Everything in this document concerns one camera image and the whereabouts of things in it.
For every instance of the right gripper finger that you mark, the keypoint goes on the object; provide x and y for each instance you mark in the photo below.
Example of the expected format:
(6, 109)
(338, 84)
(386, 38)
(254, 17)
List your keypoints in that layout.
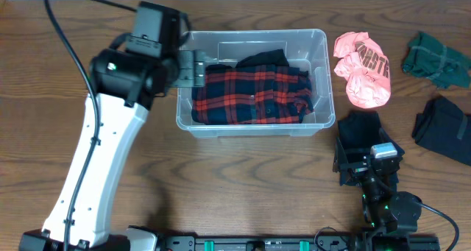
(340, 161)
(386, 139)

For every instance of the dark navy shorts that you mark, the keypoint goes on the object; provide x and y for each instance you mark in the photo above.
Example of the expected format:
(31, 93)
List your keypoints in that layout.
(358, 132)

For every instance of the pink printed t-shirt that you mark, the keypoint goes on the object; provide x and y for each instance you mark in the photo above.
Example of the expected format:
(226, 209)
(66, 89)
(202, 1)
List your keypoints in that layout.
(366, 69)

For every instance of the dark green garment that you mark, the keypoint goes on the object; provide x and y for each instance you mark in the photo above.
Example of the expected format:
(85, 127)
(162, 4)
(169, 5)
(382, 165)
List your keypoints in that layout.
(430, 59)

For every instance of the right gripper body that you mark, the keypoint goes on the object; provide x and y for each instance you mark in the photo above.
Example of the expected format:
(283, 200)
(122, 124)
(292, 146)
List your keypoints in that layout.
(358, 171)

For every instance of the clear plastic storage bin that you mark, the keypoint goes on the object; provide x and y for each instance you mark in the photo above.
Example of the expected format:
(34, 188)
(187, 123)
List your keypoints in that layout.
(305, 49)

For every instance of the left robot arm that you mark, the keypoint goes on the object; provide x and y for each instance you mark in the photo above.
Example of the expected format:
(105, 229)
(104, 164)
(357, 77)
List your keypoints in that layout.
(124, 79)

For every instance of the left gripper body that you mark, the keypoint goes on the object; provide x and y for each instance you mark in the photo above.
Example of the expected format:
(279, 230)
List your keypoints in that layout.
(199, 68)

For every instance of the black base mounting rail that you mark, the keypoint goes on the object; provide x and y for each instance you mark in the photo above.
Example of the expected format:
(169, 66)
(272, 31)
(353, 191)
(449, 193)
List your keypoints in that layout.
(294, 243)

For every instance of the red navy plaid shirt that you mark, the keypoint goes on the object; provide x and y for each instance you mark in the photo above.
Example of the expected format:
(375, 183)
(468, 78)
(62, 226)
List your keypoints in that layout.
(266, 94)

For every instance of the black garment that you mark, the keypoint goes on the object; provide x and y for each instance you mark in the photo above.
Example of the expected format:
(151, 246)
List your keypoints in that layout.
(444, 128)
(263, 59)

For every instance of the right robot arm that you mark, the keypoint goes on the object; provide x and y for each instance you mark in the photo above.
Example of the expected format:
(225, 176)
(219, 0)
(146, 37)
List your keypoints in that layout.
(392, 214)

